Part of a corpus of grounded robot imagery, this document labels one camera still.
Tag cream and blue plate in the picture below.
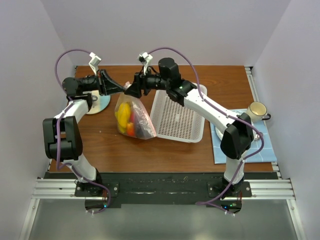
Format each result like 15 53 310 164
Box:
87 90 111 115

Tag white paper plate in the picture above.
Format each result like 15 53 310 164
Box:
215 123 227 141

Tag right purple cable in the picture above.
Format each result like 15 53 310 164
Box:
147 46 265 210

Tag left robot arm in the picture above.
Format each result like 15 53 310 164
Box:
42 69 125 196

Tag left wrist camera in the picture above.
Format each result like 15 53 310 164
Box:
88 52 102 76

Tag cream enamel mug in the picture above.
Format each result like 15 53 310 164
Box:
245 101 271 123

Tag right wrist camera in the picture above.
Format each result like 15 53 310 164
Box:
137 52 153 75

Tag aluminium frame rail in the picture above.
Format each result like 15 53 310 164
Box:
18 65 307 240

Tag red fake apple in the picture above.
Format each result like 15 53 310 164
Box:
129 111 136 124

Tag purple cable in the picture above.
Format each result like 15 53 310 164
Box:
147 46 265 210
54 48 111 213

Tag purple fake eggplant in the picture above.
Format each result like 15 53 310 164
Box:
134 110 156 140

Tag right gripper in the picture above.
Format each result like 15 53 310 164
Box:
124 65 170 99

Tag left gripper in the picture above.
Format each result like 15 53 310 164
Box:
79 69 125 97

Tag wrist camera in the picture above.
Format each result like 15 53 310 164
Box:
137 52 153 75
88 52 102 76

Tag red orange fake peach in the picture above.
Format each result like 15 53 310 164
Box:
126 122 136 137

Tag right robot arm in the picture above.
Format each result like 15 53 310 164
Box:
124 55 254 197

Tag blue checked cloth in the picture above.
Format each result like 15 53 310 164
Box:
210 120 277 165

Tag clear zip top bag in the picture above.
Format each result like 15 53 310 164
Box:
114 93 157 140

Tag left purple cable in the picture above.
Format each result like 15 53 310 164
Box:
54 48 111 213

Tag white plastic basket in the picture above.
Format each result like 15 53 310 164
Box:
150 90 205 143

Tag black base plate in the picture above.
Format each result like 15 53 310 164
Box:
74 171 252 213

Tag yellow fake banana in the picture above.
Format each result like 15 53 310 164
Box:
115 102 131 133

